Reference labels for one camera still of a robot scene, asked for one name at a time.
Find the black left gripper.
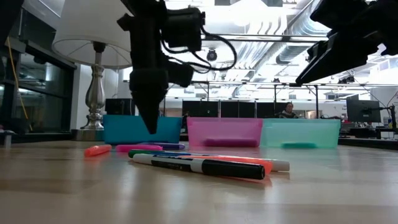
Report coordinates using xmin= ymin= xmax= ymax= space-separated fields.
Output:
xmin=128 ymin=30 xmax=170 ymax=135

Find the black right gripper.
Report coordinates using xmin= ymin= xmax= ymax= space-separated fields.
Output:
xmin=294 ymin=26 xmax=398 ymax=87

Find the blue plastic bin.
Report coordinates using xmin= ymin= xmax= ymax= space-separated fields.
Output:
xmin=103 ymin=114 xmax=183 ymax=146

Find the pink slim highlighter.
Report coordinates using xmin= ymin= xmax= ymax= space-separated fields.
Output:
xmin=115 ymin=144 xmax=164 ymax=153

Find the purple slim highlighter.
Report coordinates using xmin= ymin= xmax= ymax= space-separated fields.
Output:
xmin=138 ymin=142 xmax=187 ymax=151

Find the orange slim highlighter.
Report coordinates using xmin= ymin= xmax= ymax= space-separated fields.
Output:
xmin=186 ymin=154 xmax=274 ymax=175
xmin=83 ymin=144 xmax=113 ymax=158

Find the purple chunky highlighter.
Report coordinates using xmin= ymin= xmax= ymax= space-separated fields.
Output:
xmin=203 ymin=138 xmax=259 ymax=148

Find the black dry erase marker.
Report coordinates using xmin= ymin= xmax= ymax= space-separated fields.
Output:
xmin=132 ymin=152 xmax=266 ymax=181

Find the black monitor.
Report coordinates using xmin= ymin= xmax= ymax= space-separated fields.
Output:
xmin=345 ymin=99 xmax=382 ymax=124
xmin=104 ymin=98 xmax=137 ymax=116

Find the black partition row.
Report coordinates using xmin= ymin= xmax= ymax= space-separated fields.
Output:
xmin=182 ymin=100 xmax=289 ymax=119

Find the white shade table lamp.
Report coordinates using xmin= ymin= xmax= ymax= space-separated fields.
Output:
xmin=51 ymin=0 xmax=134 ymax=142

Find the person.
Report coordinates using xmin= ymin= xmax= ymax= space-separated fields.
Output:
xmin=277 ymin=101 xmax=300 ymax=119

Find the pink plastic bin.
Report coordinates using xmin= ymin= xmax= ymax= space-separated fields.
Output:
xmin=186 ymin=116 xmax=264 ymax=148

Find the black overhead light bar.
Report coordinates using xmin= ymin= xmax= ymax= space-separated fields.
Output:
xmin=203 ymin=33 xmax=330 ymax=44

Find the black desk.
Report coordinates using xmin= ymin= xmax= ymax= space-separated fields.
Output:
xmin=338 ymin=123 xmax=398 ymax=149

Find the aqua plastic bin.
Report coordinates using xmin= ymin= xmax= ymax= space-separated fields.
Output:
xmin=260 ymin=118 xmax=341 ymax=149

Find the dark glass partition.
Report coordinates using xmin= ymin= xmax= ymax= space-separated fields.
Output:
xmin=0 ymin=29 xmax=78 ymax=135

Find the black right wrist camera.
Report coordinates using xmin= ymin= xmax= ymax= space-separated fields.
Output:
xmin=310 ymin=0 xmax=369 ymax=31

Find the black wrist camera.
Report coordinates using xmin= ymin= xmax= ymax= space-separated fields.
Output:
xmin=167 ymin=61 xmax=195 ymax=88
xmin=310 ymin=0 xmax=369 ymax=31

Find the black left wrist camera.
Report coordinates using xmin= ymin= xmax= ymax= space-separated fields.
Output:
xmin=167 ymin=61 xmax=195 ymax=88

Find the silver ventilation duct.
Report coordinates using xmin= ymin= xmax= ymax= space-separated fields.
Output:
xmin=275 ymin=0 xmax=343 ymax=65

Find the black metal workstation frame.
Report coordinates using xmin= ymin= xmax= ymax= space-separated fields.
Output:
xmin=167 ymin=80 xmax=320 ymax=119

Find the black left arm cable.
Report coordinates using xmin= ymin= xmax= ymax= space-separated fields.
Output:
xmin=160 ymin=24 xmax=238 ymax=74

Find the yellow hanging cable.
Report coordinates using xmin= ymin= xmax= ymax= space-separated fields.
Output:
xmin=6 ymin=39 xmax=34 ymax=131

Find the small grey post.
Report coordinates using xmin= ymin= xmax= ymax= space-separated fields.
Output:
xmin=1 ymin=129 xmax=16 ymax=149

